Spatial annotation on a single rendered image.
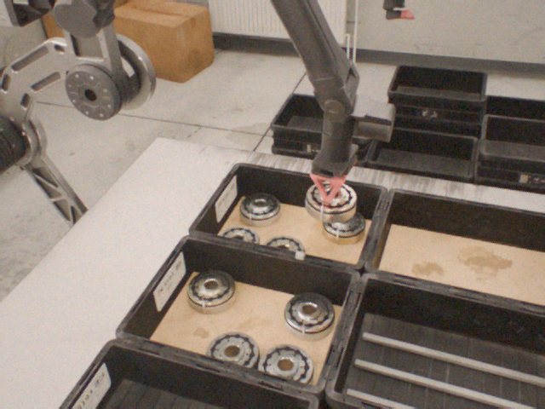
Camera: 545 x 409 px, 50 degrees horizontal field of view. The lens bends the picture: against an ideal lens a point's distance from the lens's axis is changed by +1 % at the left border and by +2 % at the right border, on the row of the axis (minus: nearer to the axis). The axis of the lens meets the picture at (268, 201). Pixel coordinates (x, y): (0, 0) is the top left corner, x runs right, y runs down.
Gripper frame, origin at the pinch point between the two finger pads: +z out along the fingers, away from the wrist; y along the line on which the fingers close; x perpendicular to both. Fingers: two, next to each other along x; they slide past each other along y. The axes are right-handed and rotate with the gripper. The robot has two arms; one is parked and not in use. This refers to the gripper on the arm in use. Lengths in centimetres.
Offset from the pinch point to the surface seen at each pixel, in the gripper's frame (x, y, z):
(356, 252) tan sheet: -5.3, 8.1, 21.7
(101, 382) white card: 25, -47, 18
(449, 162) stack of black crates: -15, 124, 64
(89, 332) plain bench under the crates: 47, -27, 38
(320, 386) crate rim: -11.5, -35.7, 12.1
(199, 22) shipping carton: 174, 244, 77
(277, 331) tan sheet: 2.7, -20.3, 22.6
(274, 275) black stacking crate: 7.8, -10.1, 18.3
